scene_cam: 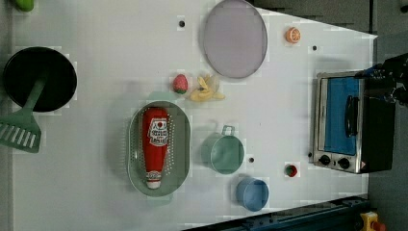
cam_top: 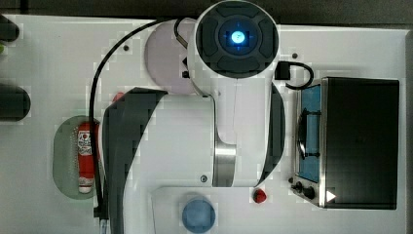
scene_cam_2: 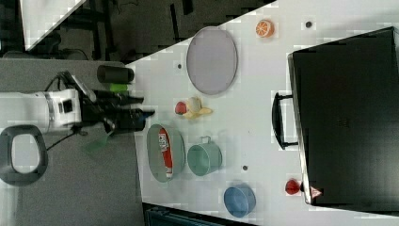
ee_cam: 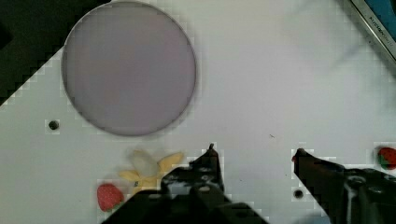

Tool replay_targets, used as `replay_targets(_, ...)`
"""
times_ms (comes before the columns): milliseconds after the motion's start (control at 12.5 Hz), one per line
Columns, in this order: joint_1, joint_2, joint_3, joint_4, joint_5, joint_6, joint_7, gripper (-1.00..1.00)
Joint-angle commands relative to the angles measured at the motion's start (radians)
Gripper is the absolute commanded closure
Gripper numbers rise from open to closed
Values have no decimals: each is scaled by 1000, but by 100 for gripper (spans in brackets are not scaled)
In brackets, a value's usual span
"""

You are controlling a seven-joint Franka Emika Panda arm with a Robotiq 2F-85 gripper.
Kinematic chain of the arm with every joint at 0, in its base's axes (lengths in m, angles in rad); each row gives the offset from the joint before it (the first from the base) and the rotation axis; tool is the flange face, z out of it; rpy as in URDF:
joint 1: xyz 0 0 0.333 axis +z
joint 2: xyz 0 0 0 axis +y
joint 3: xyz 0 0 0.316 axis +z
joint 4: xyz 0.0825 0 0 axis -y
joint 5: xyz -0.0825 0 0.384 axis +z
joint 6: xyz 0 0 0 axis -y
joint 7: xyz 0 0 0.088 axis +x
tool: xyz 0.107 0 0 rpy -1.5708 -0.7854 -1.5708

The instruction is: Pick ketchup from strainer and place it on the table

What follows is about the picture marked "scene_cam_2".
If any peeled banana toy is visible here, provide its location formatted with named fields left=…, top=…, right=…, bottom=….
left=183, top=97, right=213, bottom=120

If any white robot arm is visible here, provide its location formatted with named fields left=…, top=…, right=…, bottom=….
left=0, top=89, right=154, bottom=134

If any red strawberry near oven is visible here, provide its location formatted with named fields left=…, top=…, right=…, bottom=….
left=285, top=179, right=302, bottom=195

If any red strawberry toy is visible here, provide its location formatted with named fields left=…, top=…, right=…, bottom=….
left=175, top=102, right=187, bottom=115

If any green toy vegetable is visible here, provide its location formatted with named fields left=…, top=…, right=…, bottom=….
left=110, top=84, right=128, bottom=92

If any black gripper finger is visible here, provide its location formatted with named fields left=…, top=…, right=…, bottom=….
left=132, top=108, right=155, bottom=120
left=120, top=96, right=144, bottom=105

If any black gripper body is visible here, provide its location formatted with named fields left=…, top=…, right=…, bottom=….
left=80, top=90, right=145, bottom=132

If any grey round plate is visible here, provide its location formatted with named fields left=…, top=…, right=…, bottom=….
left=186, top=26, right=238, bottom=95

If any black toaster oven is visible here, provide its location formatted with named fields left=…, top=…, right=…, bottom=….
left=287, top=26, right=399, bottom=216

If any red ketchup bottle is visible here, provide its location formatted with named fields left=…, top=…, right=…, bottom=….
left=158, top=128, right=173, bottom=178

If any green metal mug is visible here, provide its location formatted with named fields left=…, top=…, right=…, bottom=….
left=187, top=136, right=222, bottom=176

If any blue bowl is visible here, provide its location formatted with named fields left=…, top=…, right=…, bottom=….
left=223, top=184, right=256, bottom=218

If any orange slice toy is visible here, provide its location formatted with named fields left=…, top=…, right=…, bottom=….
left=255, top=19, right=275, bottom=38

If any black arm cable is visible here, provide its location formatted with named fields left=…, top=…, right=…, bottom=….
left=44, top=71, right=95, bottom=151

